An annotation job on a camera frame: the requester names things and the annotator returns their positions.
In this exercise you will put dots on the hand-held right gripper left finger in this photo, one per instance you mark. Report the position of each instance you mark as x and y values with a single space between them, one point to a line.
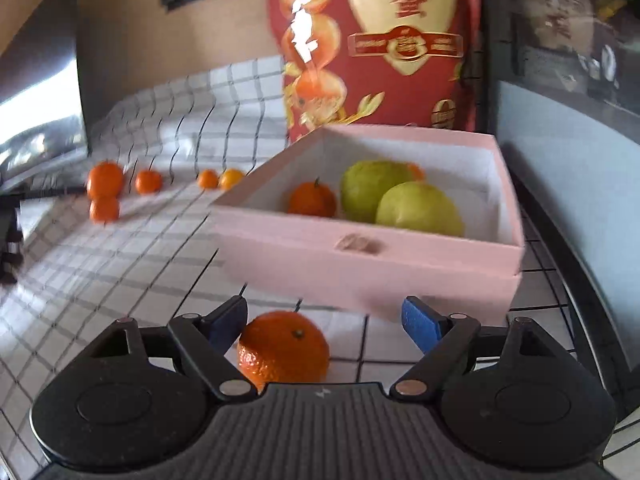
227 322

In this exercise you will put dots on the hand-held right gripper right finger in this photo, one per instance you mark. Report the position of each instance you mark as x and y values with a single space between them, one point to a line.
420 322

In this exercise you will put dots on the orange tangerine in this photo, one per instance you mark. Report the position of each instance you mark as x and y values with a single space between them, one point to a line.
208 179
148 182
105 210
282 352
312 200
416 171

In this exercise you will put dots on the pink cardboard box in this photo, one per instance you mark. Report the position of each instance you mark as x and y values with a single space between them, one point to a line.
310 265

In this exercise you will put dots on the large smooth orange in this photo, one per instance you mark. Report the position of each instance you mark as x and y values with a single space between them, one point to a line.
105 179

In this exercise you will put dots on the small yellow-orange citrus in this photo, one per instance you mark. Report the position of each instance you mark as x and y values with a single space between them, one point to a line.
231 179

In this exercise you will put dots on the white black-checked cloth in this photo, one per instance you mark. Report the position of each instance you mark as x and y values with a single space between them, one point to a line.
125 270

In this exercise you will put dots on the red printed snack bag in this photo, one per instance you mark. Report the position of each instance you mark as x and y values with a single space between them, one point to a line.
400 85

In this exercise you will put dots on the glass-sided computer case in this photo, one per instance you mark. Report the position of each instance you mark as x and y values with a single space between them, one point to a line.
565 35

